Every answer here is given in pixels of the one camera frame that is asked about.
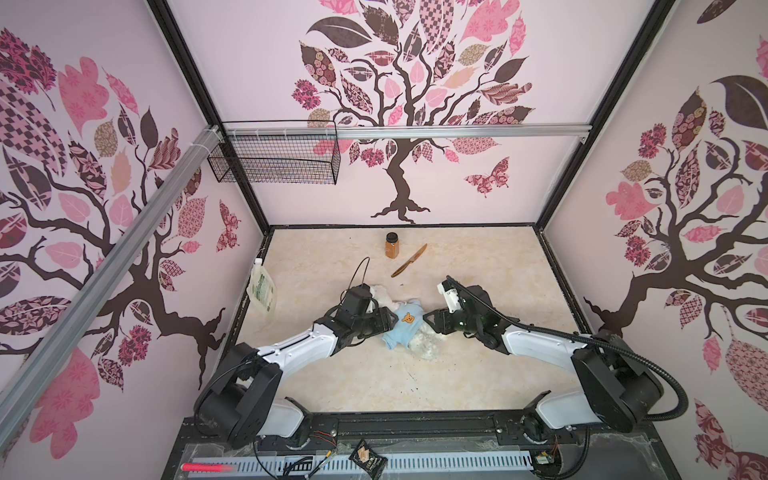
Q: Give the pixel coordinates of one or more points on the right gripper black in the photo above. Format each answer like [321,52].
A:
[441,319]

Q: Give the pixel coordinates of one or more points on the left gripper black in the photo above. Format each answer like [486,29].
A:
[384,324]

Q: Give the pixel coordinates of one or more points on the white teddy bear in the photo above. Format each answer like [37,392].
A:
[426,342]

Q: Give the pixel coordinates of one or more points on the light blue bear hoodie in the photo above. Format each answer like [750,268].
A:
[409,323]

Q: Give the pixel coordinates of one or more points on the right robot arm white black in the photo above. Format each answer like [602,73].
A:
[617,387]

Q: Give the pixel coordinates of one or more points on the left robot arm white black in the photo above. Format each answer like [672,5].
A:
[239,404]

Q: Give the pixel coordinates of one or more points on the wooden knife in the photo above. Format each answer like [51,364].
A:
[409,261]

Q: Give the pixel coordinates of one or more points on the amber spice jar black lid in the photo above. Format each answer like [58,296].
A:
[392,245]

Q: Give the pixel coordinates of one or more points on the white green refill pouch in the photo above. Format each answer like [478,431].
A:
[261,289]

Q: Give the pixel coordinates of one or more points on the small black brown packet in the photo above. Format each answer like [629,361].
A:
[364,457]

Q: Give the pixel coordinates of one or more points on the red marker pen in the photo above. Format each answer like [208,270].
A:
[207,468]

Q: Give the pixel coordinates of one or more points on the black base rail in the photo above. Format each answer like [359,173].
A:
[491,428]

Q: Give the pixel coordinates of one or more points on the black wire basket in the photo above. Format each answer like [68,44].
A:
[278,151]

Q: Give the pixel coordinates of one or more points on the rear aluminium rail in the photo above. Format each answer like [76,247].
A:
[413,132]

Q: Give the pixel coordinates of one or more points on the aluminium rail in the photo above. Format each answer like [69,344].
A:
[28,384]
[413,132]

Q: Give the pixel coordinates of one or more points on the left aluminium rail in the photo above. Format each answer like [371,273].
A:
[28,384]

